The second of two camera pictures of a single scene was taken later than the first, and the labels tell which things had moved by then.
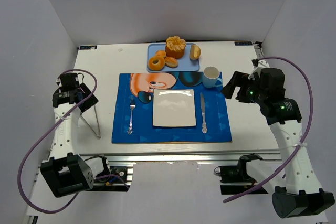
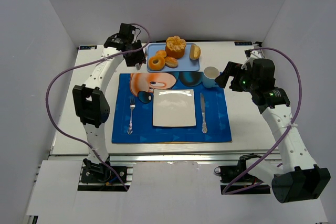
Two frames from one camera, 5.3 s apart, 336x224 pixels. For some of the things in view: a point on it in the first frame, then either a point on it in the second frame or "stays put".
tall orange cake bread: (175, 46) stays put
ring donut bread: (156, 63) stays put
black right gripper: (241, 91) → (229, 73)
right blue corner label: (243, 43) stays put
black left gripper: (85, 98) → (135, 57)
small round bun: (160, 53) stays put
